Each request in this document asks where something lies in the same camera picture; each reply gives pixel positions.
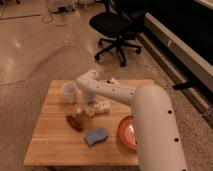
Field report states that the clear plastic bottle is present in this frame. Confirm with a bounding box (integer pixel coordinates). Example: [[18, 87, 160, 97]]
[[76, 101, 111, 117]]

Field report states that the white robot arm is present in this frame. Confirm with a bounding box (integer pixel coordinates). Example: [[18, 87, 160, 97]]
[[76, 69, 188, 171]]

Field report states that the translucent plastic cup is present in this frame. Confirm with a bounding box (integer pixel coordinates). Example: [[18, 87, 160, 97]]
[[61, 82, 77, 104]]

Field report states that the blue sponge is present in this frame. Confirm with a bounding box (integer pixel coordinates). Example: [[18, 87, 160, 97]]
[[84, 128, 108, 146]]

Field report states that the wooden table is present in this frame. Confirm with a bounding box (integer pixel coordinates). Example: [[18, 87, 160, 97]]
[[23, 79, 156, 168]]

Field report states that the orange bowl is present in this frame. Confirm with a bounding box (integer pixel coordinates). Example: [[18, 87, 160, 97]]
[[117, 115, 137, 151]]

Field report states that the black office chair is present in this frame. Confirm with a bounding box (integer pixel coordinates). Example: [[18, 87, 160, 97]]
[[89, 0, 149, 67]]

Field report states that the floor cable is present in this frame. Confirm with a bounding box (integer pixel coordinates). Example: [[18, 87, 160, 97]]
[[0, 0, 78, 24]]

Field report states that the grey wall ledge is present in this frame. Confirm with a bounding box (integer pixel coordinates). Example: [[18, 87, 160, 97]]
[[138, 13, 213, 129]]

